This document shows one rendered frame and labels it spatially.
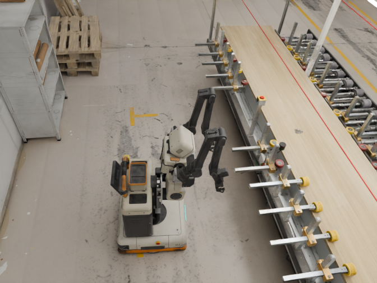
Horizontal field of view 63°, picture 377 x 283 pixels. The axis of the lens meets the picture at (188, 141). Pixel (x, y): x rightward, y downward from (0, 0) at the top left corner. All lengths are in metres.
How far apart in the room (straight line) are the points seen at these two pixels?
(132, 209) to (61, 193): 1.37
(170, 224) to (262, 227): 1.05
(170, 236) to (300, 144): 1.54
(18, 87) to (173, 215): 2.17
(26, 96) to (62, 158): 0.84
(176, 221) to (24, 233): 1.55
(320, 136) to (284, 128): 0.36
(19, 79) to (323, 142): 3.22
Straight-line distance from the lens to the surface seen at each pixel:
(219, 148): 2.08
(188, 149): 2.27
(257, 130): 3.58
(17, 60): 3.65
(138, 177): 2.63
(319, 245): 2.84
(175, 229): 3.07
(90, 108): 4.71
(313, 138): 3.30
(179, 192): 2.68
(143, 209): 2.59
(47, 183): 3.91
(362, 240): 2.78
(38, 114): 4.06
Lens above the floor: 3.01
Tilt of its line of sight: 46 degrees down
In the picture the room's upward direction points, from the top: 6 degrees clockwise
